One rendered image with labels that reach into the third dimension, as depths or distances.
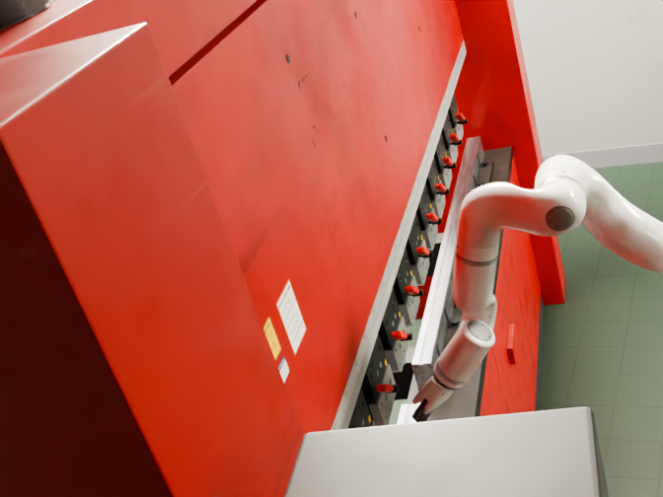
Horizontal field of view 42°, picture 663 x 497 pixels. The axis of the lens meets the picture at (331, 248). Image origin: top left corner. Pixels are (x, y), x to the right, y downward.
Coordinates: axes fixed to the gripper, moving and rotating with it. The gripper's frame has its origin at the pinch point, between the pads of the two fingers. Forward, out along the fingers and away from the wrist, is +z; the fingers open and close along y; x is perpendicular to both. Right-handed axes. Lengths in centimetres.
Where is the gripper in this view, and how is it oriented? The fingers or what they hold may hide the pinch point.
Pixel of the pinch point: (420, 415)
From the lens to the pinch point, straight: 218.4
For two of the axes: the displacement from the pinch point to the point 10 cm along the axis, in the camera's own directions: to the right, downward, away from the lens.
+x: 6.8, 6.4, -3.6
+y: -6.5, 2.8, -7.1
